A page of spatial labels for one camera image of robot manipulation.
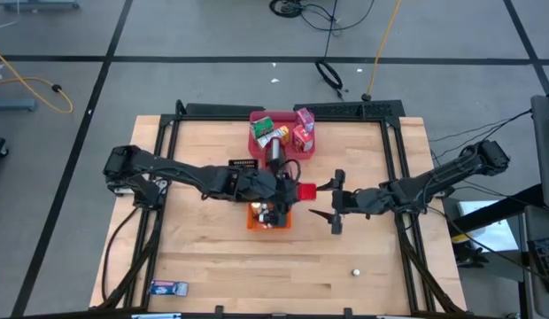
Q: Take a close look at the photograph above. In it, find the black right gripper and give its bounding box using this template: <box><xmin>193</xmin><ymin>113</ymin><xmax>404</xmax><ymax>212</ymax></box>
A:
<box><xmin>308</xmin><ymin>168</ymin><xmax>384</xmax><ymax>236</ymax></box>

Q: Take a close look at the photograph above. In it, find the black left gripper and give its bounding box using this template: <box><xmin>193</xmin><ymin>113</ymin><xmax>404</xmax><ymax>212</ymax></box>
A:
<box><xmin>232</xmin><ymin>170</ymin><xmax>305</xmax><ymax>228</ymax></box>

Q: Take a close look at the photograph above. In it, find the patterned paprika tin red lid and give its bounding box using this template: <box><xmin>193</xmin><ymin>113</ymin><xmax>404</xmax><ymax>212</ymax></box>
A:
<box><xmin>297</xmin><ymin>183</ymin><xmax>319</xmax><ymax>201</ymax></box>

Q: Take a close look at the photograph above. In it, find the red cereal box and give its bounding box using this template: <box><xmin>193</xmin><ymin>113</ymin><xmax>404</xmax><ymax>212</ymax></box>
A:
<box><xmin>291</xmin><ymin>125</ymin><xmax>314</xmax><ymax>153</ymax></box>

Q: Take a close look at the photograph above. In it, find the yellow Corn Pops cereal box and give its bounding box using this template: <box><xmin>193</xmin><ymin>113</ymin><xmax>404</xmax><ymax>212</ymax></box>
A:
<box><xmin>256</xmin><ymin>125</ymin><xmax>291</xmax><ymax>150</ymax></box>

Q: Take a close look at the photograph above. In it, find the green cereal box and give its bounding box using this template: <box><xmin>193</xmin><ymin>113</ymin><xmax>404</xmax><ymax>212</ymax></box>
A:
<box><xmin>250</xmin><ymin>116</ymin><xmax>275</xmax><ymax>141</ymax></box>

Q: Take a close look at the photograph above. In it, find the purple Raisin Bran cereal box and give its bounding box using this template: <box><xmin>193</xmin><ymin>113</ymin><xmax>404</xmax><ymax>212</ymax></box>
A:
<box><xmin>295</xmin><ymin>107</ymin><xmax>315</xmax><ymax>134</ymax></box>

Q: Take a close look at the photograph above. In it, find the orange slotted plastic basket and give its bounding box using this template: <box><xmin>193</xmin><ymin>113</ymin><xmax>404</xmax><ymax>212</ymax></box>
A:
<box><xmin>246</xmin><ymin>201</ymin><xmax>293</xmax><ymax>232</ymax></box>

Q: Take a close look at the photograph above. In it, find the black slotted plastic basket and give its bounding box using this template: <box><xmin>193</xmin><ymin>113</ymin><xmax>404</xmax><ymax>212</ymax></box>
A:
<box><xmin>228</xmin><ymin>158</ymin><xmax>260</xmax><ymax>172</ymax></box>

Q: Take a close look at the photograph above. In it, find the pink plastic tray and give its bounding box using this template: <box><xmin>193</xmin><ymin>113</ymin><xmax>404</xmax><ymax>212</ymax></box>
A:
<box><xmin>248</xmin><ymin>110</ymin><xmax>317</xmax><ymax>160</ymax></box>

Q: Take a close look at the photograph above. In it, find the black perforated panel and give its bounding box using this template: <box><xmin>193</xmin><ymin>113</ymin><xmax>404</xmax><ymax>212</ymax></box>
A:
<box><xmin>294</xmin><ymin>99</ymin><xmax>406</xmax><ymax>120</ymax></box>

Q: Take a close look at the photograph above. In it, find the black solid panel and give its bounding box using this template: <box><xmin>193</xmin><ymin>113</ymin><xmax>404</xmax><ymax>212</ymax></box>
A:
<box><xmin>184</xmin><ymin>102</ymin><xmax>266</xmax><ymax>117</ymax></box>

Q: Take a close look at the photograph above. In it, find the white sheet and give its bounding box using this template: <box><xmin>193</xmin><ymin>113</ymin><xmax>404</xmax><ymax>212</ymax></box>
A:
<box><xmin>455</xmin><ymin>198</ymin><xmax>508</xmax><ymax>253</ymax></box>

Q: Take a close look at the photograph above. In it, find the blue and white small box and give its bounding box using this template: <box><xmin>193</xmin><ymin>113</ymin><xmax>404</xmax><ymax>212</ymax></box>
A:
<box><xmin>149</xmin><ymin>279</ymin><xmax>189</xmax><ymax>297</ymax></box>

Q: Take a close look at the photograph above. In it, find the black support beam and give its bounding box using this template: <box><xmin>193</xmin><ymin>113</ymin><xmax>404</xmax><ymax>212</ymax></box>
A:
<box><xmin>449</xmin><ymin>183</ymin><xmax>545</xmax><ymax>236</ymax></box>

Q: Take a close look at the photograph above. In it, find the grey desk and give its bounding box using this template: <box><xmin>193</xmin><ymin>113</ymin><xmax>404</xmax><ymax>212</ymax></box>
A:
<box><xmin>530</xmin><ymin>94</ymin><xmax>549</xmax><ymax>209</ymax></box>

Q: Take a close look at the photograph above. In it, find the black keyboard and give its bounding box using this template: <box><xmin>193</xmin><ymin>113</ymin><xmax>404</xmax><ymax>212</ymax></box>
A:
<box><xmin>527</xmin><ymin>237</ymin><xmax>549</xmax><ymax>294</ymax></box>

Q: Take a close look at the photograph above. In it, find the grey stand foot bar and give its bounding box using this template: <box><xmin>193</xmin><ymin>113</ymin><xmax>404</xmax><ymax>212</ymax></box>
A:
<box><xmin>0</xmin><ymin>99</ymin><xmax>37</xmax><ymax>113</ymax></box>
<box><xmin>0</xmin><ymin>0</ymin><xmax>81</xmax><ymax>12</ymax></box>

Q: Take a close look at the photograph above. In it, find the steel box grater red handle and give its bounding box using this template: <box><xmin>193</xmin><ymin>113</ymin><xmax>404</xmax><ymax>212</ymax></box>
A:
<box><xmin>264</xmin><ymin>136</ymin><xmax>294</xmax><ymax>178</ymax></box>

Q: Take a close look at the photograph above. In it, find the black hanging cable with coil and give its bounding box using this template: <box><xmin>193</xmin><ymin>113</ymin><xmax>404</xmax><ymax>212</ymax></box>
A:
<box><xmin>314</xmin><ymin>0</ymin><xmax>344</xmax><ymax>99</ymax></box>

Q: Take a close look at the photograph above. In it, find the black metal table frame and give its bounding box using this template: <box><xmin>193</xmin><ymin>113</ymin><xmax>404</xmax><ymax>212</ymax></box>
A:
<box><xmin>97</xmin><ymin>99</ymin><xmax>468</xmax><ymax>316</ymax></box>

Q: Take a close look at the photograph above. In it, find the yellow hanging cable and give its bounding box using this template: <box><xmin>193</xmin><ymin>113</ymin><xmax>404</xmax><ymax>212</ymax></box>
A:
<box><xmin>361</xmin><ymin>0</ymin><xmax>403</xmax><ymax>102</ymax></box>

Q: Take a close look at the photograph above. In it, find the black cable bundle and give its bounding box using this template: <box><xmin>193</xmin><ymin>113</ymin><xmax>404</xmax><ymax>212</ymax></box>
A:
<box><xmin>268</xmin><ymin>0</ymin><xmax>377</xmax><ymax>33</ymax></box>

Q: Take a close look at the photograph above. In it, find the yellow floor cable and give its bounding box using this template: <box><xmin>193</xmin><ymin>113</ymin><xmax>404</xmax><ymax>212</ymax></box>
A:
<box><xmin>0</xmin><ymin>46</ymin><xmax>74</xmax><ymax>114</ymax></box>

